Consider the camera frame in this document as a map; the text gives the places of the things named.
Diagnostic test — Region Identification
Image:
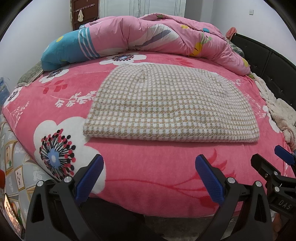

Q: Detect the cream fuzzy blanket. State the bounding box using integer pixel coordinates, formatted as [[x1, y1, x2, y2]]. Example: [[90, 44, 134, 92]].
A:
[[251, 72, 296, 149]]

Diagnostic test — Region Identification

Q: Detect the brown wooden door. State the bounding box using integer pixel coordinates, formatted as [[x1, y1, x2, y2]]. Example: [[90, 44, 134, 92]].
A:
[[70, 0, 100, 32]]

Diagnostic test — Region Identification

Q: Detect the pink floral blanket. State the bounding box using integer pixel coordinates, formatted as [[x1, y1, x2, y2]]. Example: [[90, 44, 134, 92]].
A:
[[1, 50, 295, 219]]

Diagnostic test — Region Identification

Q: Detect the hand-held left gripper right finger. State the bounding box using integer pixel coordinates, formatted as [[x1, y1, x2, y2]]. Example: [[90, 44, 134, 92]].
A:
[[195, 154, 275, 241]]

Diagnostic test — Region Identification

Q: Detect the white wardrobe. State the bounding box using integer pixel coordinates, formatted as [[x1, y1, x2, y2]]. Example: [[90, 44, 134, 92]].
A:
[[99, 0, 187, 20]]

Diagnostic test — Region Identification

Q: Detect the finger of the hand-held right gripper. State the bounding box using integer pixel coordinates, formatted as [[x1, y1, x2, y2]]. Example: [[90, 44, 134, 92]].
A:
[[251, 153, 296, 184], [274, 145, 296, 165]]

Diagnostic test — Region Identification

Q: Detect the grey plaid cloth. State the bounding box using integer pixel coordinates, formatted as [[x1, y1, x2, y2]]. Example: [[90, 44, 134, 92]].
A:
[[228, 40, 245, 57]]

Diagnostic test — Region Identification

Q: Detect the person's right hand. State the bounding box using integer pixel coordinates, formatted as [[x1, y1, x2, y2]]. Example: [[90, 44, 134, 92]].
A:
[[272, 212, 282, 233]]

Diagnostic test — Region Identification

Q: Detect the pink cloth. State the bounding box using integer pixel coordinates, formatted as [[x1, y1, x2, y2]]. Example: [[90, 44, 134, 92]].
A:
[[225, 27, 236, 40]]

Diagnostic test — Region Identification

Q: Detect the dark padded headboard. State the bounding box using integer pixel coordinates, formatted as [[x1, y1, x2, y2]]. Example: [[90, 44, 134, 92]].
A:
[[231, 32, 296, 112]]

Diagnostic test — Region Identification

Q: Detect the pink printed quilt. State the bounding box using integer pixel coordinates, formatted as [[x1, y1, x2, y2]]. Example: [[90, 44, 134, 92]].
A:
[[40, 13, 251, 76]]

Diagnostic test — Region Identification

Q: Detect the green patterned cloth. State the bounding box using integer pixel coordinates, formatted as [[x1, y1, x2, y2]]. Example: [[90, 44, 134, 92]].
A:
[[17, 61, 44, 87]]

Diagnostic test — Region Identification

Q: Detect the grey patterned bed sheet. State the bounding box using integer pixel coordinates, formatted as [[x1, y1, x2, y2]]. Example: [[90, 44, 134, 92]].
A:
[[0, 115, 59, 233]]

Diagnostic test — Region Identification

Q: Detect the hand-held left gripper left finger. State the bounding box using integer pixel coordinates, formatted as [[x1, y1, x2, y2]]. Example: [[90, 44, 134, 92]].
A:
[[25, 154, 105, 241]]

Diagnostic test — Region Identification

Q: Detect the beige white checked sweater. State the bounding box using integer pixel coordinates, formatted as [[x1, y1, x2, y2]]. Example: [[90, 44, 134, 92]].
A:
[[83, 62, 260, 143]]

